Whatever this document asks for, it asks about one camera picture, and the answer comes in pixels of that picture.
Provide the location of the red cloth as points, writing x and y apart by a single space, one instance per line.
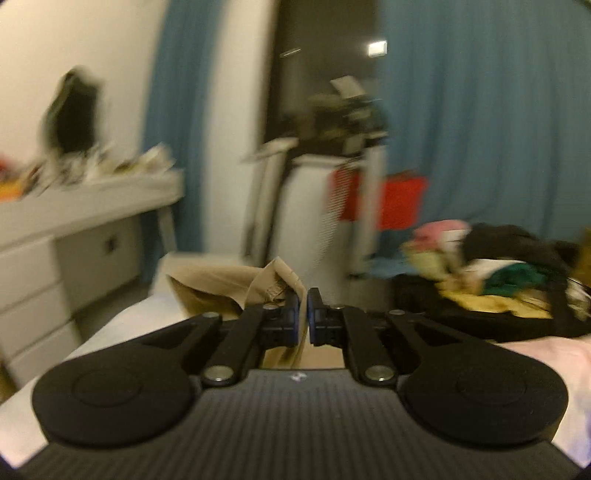
392 201

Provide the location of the pink blanket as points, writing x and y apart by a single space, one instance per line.
554 369

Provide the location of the white desk with drawers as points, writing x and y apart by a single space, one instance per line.
69 240

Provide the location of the pile of mixed clothes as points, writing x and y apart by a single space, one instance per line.
489 272

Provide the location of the dark clutter on rack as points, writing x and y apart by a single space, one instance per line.
346 115

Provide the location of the black suitcase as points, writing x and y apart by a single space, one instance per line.
461 314

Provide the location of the beige pants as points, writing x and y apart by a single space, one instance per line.
231 286

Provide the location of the blue curtain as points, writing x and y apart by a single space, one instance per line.
182 124
485 120

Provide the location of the white drying rack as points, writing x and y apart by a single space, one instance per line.
314 207

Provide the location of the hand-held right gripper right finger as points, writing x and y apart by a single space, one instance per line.
314 318

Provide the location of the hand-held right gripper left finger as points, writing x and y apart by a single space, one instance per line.
293 318

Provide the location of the desk clutter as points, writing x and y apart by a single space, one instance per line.
87 166

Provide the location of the dark bag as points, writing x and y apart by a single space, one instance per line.
71 115

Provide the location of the white bed sheet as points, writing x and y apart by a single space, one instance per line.
92 332

